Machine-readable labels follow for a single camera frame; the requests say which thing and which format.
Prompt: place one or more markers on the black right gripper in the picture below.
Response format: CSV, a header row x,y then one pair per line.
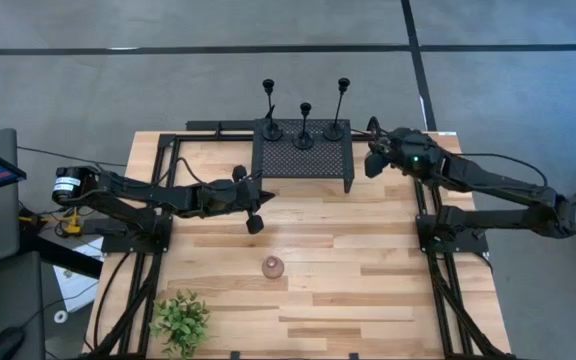
x,y
410,152

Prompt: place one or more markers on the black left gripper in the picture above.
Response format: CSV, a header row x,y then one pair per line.
x,y
223,197

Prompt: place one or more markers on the tall black candlestick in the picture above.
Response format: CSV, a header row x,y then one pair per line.
x,y
272,132
334,133

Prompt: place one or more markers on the short black candlestick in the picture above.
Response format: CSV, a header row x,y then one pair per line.
x,y
303,141

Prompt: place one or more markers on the pink ribbed glass candle holder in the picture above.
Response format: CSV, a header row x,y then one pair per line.
x,y
272,268

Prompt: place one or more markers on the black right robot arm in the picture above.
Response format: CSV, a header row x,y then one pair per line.
x,y
498,180

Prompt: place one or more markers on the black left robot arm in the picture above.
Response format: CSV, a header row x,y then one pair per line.
x,y
168,196

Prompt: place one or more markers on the black perforated metal shelf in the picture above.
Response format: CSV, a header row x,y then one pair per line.
x,y
313,162

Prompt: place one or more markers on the green artificial plant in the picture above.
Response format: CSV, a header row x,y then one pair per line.
x,y
180,322

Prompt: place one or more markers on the yellow clamp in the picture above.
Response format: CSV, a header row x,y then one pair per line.
x,y
73,227

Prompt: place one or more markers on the white paper sheet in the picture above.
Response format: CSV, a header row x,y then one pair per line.
x,y
75,287

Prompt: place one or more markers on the black stand leg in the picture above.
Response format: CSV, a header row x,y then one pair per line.
x,y
63,257

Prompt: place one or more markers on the dark gray desk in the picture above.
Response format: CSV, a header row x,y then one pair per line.
x,y
13,300

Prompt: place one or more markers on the black computer mouse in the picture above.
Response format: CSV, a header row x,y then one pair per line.
x,y
3,345

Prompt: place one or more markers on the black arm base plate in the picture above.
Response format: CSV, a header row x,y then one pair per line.
x,y
118,245
468,245

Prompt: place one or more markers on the black aluminium table frame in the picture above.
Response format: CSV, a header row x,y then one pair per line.
x,y
159,155

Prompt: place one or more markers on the small black bracket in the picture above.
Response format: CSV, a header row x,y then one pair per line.
x,y
235,355
353,356

